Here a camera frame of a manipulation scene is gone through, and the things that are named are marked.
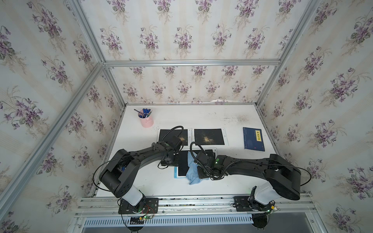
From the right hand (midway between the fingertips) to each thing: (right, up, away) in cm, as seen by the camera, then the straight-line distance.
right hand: (202, 174), depth 84 cm
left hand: (-16, +3, +5) cm, 17 cm away
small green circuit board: (-28, -14, -15) cm, 35 cm away
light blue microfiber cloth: (-6, +2, -1) cm, 6 cm away
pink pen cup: (-37, +31, +17) cm, 51 cm away
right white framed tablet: (+4, +20, +17) cm, 26 cm away
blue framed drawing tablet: (-13, +2, 0) cm, 13 cm away
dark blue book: (+37, +18, +15) cm, 44 cm away
